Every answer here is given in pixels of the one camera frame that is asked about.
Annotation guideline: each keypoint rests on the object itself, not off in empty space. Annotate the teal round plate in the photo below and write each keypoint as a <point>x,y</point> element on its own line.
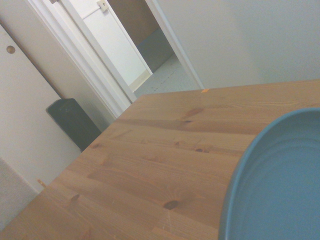
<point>277,180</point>

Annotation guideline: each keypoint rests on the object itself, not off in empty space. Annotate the orange tape piece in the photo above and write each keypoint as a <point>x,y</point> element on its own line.
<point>204,91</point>

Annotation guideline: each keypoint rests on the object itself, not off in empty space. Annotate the black tower appliance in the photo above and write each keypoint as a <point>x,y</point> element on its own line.
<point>72,122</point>

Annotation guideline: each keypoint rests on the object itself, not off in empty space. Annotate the white open door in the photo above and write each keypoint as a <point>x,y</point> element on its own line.
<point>112,45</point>

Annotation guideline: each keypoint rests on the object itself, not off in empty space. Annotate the white panel with round hole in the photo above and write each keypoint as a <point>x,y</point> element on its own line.
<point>25,105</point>

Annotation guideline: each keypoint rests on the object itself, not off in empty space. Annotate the white door frame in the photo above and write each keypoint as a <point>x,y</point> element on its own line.
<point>82,57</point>

